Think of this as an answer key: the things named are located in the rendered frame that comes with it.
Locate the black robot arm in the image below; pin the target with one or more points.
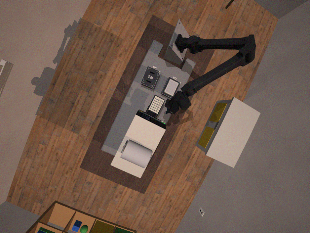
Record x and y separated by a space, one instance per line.
245 45

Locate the cream rectangular plate with grid of square holes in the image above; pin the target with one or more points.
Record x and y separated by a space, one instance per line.
156 104

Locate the grey cylinder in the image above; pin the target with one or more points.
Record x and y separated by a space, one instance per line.
136 154

